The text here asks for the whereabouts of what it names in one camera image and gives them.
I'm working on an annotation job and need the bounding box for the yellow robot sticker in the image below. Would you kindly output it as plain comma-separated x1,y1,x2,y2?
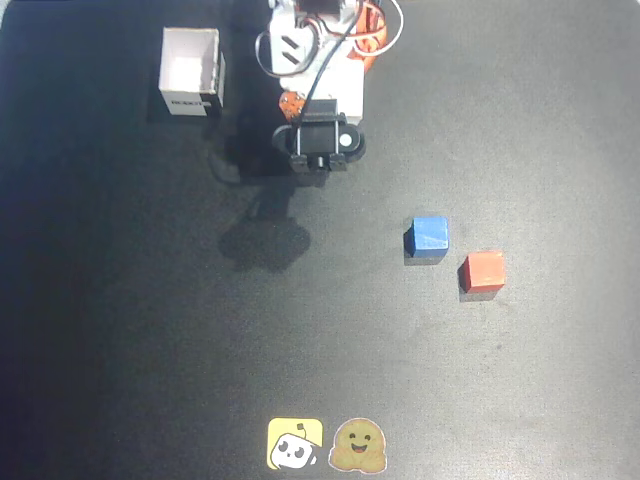
266,417,325,471

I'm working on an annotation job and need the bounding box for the white cable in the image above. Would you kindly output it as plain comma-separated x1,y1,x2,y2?
349,0,405,56

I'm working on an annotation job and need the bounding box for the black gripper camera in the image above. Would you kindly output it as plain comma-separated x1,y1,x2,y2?
271,99,368,188

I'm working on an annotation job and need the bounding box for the hugging face emoji sticker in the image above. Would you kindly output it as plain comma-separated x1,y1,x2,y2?
327,417,390,474

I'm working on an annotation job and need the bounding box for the blue cube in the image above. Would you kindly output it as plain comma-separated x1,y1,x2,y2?
403,215,450,259

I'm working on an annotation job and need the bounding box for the red cube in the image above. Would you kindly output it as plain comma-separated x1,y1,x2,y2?
458,250,507,294

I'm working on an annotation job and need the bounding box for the black mat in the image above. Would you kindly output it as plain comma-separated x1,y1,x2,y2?
0,0,640,480

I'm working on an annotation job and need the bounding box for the white cardboard box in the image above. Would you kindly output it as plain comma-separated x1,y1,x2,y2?
158,27,227,119

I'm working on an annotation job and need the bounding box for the long black cable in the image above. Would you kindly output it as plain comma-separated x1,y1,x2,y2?
294,0,399,132

